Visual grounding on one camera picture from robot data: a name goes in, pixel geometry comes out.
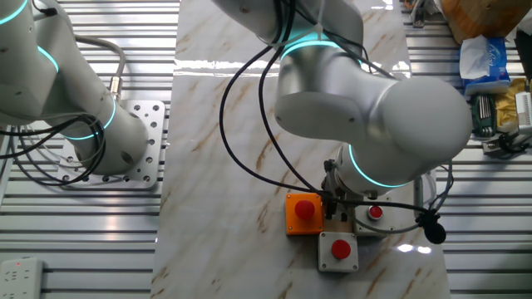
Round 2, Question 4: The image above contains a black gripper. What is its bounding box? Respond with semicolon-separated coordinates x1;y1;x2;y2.
322;169;354;223

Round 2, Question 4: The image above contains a small wooden block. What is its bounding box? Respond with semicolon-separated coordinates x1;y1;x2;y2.
323;218;354;233

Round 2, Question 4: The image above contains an orange box red mushroom button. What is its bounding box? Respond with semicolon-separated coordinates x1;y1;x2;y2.
284;193;325;237

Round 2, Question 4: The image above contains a grey box large red button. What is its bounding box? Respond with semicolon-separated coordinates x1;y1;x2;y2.
318;231;360;274

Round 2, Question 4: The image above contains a grey box small red button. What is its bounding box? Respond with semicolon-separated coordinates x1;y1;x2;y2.
352;194;396;238

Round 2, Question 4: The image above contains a marble pattern mat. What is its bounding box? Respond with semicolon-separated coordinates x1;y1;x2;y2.
149;0;452;299

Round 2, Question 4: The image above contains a green hex key set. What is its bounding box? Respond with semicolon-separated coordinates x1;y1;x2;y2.
471;93;498;139

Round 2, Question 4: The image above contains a blue tissue pack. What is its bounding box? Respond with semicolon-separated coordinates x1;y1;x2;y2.
459;35;512;96

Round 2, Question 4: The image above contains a black upright bar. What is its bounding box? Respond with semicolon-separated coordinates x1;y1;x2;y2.
514;28;532;82

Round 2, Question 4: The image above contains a brown cardboard box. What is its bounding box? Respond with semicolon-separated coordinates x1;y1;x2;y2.
438;0;532;45

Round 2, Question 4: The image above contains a white power strip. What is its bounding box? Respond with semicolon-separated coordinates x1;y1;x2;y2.
0;257;46;299

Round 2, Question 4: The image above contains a thin grey cable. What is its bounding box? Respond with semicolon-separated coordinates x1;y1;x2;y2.
351;159;455;234

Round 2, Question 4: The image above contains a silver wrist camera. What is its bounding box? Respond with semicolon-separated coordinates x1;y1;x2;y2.
413;172;437;217

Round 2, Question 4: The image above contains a black cable wrap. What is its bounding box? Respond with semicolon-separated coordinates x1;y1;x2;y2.
415;209;448;245

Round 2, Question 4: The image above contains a metal clamp with black cable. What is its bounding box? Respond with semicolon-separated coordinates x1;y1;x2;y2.
481;130;532;158

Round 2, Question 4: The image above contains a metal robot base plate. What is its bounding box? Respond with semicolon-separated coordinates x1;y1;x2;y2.
56;99;167;191

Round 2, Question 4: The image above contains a silver ribbed camera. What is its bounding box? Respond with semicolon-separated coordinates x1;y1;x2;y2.
514;91;532;135

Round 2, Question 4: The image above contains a metal bracket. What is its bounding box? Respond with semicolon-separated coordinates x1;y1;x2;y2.
409;0;437;29

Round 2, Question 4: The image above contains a black base cable loop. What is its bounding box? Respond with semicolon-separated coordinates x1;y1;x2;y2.
0;114;107;187

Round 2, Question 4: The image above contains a grey cable metal connector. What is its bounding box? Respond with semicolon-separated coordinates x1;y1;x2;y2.
74;35;128;103

